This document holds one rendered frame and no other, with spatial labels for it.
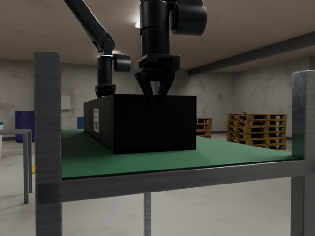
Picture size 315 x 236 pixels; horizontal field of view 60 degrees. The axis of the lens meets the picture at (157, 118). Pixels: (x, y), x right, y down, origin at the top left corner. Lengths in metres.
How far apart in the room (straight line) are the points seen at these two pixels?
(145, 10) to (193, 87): 11.35
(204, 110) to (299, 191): 11.57
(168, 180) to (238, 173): 0.12
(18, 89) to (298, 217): 10.27
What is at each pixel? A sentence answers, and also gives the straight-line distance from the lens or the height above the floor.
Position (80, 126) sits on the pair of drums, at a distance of 5.68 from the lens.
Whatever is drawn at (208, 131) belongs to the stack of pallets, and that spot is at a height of 0.54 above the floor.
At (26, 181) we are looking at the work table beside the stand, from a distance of 3.41.
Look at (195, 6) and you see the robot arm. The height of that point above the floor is 1.23.
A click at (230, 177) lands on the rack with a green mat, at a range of 0.44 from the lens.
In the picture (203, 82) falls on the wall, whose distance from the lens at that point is 12.12.
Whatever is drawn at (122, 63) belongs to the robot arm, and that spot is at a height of 1.21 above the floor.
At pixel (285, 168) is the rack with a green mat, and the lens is 0.50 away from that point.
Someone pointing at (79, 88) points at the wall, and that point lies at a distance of 10.52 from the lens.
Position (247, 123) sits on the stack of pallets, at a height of 0.71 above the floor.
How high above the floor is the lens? 1.03
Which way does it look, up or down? 2 degrees down
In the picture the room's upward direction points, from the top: straight up
